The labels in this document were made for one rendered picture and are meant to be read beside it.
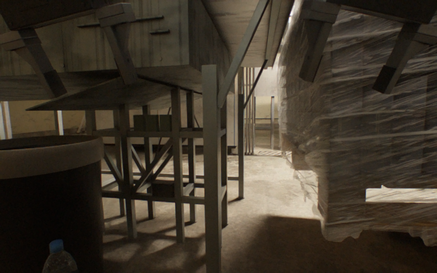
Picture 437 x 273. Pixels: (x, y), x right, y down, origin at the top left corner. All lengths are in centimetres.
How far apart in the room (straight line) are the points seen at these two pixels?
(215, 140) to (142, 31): 35
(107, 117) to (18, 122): 406
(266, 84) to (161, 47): 301
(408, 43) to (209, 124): 42
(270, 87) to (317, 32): 322
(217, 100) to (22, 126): 747
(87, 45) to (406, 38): 72
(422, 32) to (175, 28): 50
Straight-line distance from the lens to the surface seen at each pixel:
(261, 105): 884
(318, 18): 34
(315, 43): 35
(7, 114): 329
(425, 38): 44
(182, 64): 60
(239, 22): 106
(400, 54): 43
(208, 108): 58
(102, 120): 416
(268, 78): 358
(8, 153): 80
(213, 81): 58
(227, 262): 114
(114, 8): 34
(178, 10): 65
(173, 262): 116
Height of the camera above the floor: 69
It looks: 7 degrees down
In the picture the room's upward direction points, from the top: 1 degrees counter-clockwise
